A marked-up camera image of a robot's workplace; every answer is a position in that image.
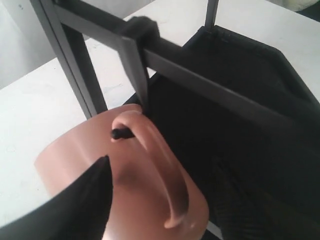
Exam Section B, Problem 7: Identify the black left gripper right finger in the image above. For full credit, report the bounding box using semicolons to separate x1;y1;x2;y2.
205;154;320;240

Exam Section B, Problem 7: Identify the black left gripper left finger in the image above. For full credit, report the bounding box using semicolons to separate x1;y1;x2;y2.
0;155;113;240

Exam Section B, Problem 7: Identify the pink ceramic mug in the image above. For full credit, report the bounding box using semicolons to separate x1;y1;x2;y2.
35;104;209;240

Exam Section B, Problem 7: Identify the black two-tier shelf rack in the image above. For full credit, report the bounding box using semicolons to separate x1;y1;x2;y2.
31;0;320;228

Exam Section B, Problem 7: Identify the white backdrop cloth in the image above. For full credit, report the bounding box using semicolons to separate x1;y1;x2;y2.
0;0;56;88

